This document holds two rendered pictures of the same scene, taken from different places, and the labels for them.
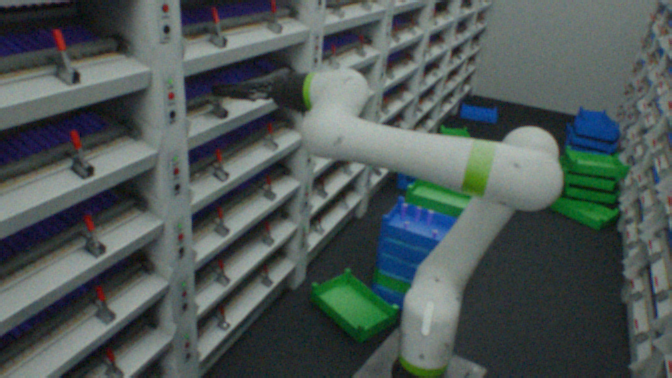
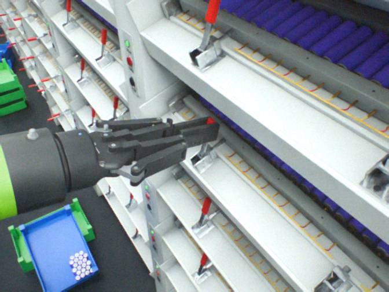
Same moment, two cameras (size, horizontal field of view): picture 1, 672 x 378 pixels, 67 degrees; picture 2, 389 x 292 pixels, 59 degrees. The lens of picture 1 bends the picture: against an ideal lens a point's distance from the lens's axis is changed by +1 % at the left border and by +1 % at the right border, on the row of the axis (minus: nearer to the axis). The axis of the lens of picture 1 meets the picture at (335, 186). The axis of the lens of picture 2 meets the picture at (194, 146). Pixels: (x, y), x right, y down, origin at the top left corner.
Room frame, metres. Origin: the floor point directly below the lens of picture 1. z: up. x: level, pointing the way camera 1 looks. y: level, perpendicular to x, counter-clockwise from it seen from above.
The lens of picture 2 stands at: (1.50, -0.04, 1.29)
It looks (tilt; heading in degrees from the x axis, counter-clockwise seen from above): 40 degrees down; 123
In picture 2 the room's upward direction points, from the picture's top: straight up
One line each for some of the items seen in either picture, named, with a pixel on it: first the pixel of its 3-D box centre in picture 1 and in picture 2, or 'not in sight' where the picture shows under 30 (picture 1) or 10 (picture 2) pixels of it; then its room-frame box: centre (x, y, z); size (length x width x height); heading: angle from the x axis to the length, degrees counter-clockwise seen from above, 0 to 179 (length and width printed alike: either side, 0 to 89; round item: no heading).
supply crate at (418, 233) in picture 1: (425, 225); not in sight; (1.71, -0.37, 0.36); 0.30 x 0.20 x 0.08; 66
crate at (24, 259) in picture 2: not in sight; (52, 232); (0.49, 0.37, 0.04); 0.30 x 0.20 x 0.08; 67
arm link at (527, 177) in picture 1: (513, 176); not in sight; (0.91, -0.35, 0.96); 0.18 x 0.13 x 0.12; 73
